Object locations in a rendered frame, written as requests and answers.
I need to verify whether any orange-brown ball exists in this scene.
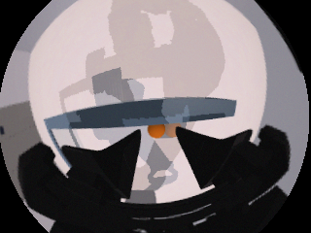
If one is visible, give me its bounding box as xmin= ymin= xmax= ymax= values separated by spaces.
xmin=148 ymin=124 xmax=166 ymax=137

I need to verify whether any translucent orange ball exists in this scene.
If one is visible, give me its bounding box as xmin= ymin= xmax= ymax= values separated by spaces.
xmin=164 ymin=123 xmax=182 ymax=137

